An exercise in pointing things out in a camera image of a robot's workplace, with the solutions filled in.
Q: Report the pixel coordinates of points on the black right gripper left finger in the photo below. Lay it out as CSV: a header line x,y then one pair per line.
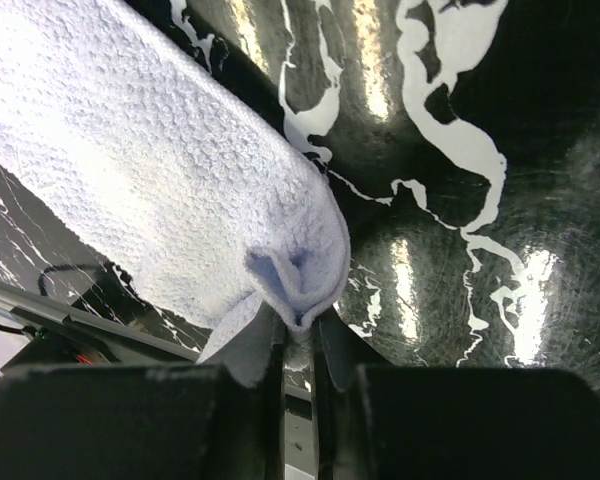
x,y
246,440

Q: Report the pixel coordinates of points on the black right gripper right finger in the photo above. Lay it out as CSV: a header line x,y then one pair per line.
x,y
340,437

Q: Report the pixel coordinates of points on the white terry towel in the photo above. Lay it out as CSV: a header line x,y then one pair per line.
x,y
155,165

